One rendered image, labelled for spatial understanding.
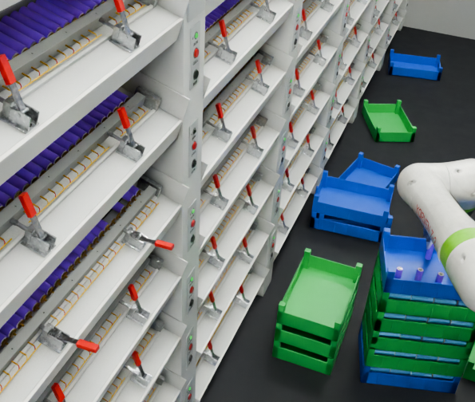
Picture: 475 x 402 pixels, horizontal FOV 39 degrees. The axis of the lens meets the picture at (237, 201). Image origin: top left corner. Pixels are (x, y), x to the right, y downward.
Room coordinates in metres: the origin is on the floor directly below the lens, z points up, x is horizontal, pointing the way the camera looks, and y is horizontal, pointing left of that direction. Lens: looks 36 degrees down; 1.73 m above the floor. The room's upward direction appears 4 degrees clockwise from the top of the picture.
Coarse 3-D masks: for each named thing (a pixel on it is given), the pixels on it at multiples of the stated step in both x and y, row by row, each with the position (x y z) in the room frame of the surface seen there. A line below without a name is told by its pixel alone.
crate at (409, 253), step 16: (384, 240) 1.60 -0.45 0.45; (400, 240) 1.61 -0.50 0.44; (416, 240) 1.61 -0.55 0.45; (384, 256) 1.51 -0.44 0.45; (400, 256) 1.58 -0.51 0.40; (416, 256) 1.58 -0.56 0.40; (432, 256) 1.59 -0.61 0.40; (384, 272) 1.46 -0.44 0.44; (416, 272) 1.51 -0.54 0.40; (432, 272) 1.51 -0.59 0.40; (384, 288) 1.42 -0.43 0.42; (400, 288) 1.41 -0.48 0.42; (416, 288) 1.41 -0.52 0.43; (432, 288) 1.41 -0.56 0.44; (448, 288) 1.41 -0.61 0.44
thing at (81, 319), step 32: (160, 192) 1.13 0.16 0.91; (160, 224) 1.04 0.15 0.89; (128, 256) 0.94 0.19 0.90; (96, 288) 0.85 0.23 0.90; (64, 320) 0.77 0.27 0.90; (96, 320) 0.80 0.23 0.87; (0, 352) 0.68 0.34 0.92; (32, 352) 0.69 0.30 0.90; (64, 352) 0.71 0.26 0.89; (32, 384) 0.64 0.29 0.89
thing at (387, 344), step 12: (372, 324) 1.52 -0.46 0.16; (372, 336) 1.42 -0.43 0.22; (372, 348) 1.42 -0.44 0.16; (384, 348) 1.41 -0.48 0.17; (396, 348) 1.41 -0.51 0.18; (408, 348) 1.41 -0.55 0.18; (420, 348) 1.41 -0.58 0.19; (432, 348) 1.40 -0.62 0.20; (444, 348) 1.40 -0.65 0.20; (456, 348) 1.40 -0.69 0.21; (468, 348) 1.40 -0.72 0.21
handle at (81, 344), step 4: (60, 332) 0.72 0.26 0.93; (56, 336) 0.71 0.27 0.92; (60, 336) 0.72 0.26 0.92; (64, 336) 0.72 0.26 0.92; (60, 340) 0.71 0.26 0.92; (64, 340) 0.71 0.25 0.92; (68, 340) 0.71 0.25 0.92; (72, 340) 0.71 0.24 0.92; (76, 340) 0.71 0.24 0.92; (80, 340) 0.71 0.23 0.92; (84, 340) 0.71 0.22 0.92; (72, 344) 0.70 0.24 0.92; (76, 344) 0.70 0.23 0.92; (80, 344) 0.70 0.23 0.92; (84, 344) 0.70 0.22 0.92; (88, 344) 0.70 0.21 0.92; (92, 344) 0.70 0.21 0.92; (96, 344) 0.70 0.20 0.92; (80, 348) 0.70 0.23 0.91; (84, 348) 0.70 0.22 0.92; (88, 348) 0.69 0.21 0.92; (92, 348) 0.69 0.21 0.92; (96, 348) 0.69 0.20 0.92; (92, 352) 0.69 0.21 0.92; (96, 352) 0.69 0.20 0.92
